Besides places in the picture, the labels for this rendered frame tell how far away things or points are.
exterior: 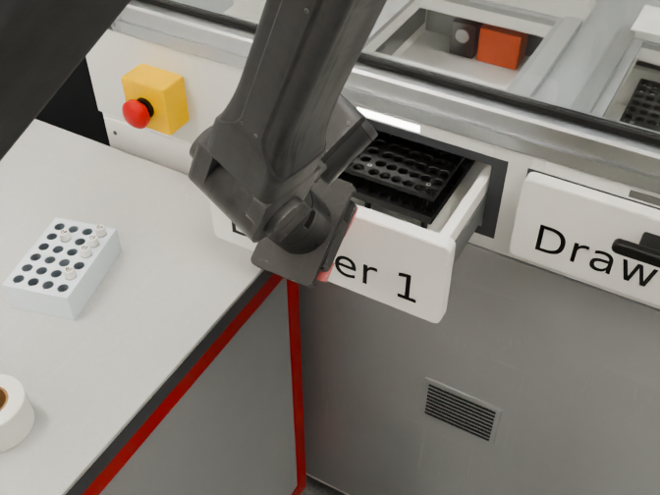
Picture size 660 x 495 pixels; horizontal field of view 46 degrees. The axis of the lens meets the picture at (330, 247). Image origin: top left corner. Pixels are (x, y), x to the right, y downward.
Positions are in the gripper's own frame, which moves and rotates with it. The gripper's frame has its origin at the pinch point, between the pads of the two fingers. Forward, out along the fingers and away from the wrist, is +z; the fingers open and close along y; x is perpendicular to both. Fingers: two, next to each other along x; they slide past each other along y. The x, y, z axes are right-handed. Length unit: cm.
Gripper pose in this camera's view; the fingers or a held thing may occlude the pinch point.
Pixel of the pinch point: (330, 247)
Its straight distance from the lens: 80.0
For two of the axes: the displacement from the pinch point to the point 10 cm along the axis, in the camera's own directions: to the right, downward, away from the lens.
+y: 4.0, -9.1, 1.1
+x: -8.7, -3.4, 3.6
